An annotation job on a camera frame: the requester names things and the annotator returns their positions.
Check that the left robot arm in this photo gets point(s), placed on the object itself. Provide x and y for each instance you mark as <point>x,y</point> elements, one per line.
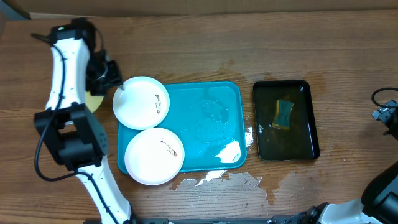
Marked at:
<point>73,143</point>

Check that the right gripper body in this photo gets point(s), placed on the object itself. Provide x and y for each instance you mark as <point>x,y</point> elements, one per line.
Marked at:
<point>390,117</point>

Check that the green yellow sponge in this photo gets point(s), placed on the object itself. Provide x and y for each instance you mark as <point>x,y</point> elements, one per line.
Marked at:
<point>282,114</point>

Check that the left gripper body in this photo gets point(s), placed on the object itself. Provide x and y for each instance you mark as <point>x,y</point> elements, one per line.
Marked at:
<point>104,76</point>

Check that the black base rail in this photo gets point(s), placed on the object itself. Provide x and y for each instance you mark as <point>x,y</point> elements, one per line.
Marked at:
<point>274,220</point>

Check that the yellow green rimmed plate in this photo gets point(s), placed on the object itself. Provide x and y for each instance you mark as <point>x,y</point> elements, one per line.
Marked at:
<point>93,102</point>

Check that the white plate upper left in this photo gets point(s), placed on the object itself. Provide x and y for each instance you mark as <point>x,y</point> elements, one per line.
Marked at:
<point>142,103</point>

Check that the white plate lower left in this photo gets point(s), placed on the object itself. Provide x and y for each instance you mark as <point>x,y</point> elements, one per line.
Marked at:
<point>154,156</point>

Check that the white plate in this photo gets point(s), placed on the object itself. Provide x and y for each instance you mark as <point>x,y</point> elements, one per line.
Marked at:
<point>154,156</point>
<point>142,103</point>

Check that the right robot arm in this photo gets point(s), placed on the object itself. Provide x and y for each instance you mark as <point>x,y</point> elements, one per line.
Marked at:
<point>378,204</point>

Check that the black water tray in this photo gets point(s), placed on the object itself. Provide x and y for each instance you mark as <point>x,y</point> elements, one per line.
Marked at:
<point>300,142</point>

